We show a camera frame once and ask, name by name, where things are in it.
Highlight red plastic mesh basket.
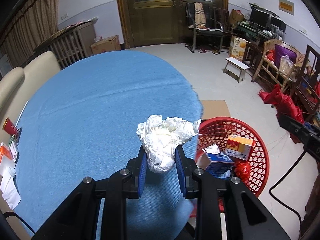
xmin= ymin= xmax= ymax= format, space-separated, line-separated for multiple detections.
xmin=195 ymin=116 xmax=270 ymax=197

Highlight beige striped curtain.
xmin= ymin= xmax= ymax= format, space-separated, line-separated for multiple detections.
xmin=1 ymin=0 xmax=59 ymax=67

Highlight white tissue paper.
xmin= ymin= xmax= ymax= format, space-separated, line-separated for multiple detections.
xmin=1 ymin=167 xmax=21 ymax=210

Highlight orange box in basket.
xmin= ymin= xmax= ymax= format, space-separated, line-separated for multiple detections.
xmin=224 ymin=134 xmax=255 ymax=161

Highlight black cable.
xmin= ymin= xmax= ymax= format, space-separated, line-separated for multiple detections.
xmin=268 ymin=149 xmax=307 ymax=227

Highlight red paper cup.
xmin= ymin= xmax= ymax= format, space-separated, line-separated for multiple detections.
xmin=2 ymin=117 xmax=17 ymax=136

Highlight white small stool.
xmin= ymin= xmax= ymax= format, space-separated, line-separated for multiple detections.
xmin=223 ymin=57 xmax=249 ymax=83

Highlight black computer monitor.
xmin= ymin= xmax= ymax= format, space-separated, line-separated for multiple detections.
xmin=249 ymin=9 xmax=270 ymax=30

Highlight red bags on floor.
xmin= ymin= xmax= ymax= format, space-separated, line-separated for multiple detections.
xmin=258 ymin=84 xmax=304 ymax=144

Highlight flat cardboard sheet on floor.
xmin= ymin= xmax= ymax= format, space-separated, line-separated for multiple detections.
xmin=201 ymin=100 xmax=231 ymax=120

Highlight blue round tablecloth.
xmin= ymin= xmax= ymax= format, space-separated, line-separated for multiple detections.
xmin=15 ymin=50 xmax=202 ymax=230

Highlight small white barcode box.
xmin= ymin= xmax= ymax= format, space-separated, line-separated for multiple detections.
xmin=9 ymin=140 xmax=19 ymax=162

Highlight purple cushion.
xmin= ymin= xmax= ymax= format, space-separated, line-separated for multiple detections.
xmin=274 ymin=44 xmax=297 ymax=68

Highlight orange fruit carton box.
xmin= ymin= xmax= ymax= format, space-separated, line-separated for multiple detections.
xmin=228 ymin=36 xmax=247 ymax=61

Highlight black metal chair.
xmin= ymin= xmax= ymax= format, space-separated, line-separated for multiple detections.
xmin=185 ymin=2 xmax=224 ymax=54

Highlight white plastic bag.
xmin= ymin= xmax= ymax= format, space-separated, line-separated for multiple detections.
xmin=136 ymin=115 xmax=201 ymax=173

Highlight red plastic bag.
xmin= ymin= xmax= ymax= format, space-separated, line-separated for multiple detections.
xmin=234 ymin=160 xmax=251 ymax=183

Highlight blue white long box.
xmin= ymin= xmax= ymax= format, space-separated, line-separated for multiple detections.
xmin=196 ymin=144 xmax=234 ymax=179

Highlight wooden armchair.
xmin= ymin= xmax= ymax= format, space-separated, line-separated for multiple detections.
xmin=252 ymin=39 xmax=305 ymax=91

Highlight brown cardboard box by wall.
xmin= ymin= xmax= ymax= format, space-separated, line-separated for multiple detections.
xmin=91 ymin=35 xmax=121 ymax=55

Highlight beige leather sofa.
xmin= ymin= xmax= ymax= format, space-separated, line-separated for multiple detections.
xmin=0 ymin=51 xmax=62 ymax=240

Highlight wooden slatted crib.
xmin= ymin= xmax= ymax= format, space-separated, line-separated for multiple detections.
xmin=34 ymin=21 xmax=96 ymax=69

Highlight brown wooden double door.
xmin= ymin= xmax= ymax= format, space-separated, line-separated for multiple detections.
xmin=117 ymin=0 xmax=228 ymax=48

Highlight orange white tissue pack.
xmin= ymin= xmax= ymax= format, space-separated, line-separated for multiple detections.
xmin=0 ymin=142 xmax=16 ymax=171

